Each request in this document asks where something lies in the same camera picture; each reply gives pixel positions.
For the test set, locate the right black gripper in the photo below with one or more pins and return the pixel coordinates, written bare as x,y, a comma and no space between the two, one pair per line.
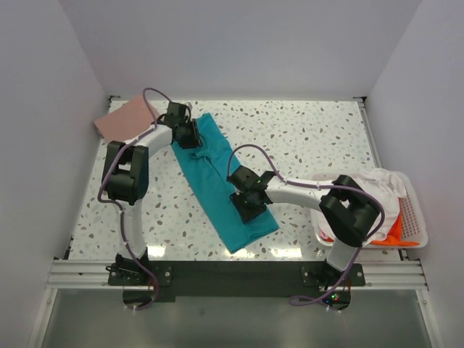
245,213

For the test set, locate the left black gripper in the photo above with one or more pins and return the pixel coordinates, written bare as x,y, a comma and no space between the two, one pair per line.
195,140

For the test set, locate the teal t shirt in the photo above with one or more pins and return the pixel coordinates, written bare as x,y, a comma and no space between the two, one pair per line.
205,170

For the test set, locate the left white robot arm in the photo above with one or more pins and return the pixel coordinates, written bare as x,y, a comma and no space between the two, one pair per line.
125,177

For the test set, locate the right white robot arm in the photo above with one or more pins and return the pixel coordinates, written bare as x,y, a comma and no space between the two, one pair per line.
351,213

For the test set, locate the folded pink t shirt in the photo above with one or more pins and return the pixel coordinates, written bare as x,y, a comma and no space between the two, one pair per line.
126,122

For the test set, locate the white t shirt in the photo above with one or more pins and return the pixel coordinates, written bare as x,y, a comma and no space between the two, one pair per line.
389,189

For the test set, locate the orange t shirt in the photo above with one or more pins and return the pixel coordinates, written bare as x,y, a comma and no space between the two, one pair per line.
388,235

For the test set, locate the white plastic basket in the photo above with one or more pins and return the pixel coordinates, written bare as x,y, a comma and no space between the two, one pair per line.
413,223

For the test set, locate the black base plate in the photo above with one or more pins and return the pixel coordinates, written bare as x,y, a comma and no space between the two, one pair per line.
333,298

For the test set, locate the aluminium front rail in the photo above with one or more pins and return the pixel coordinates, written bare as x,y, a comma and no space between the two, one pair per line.
366,275

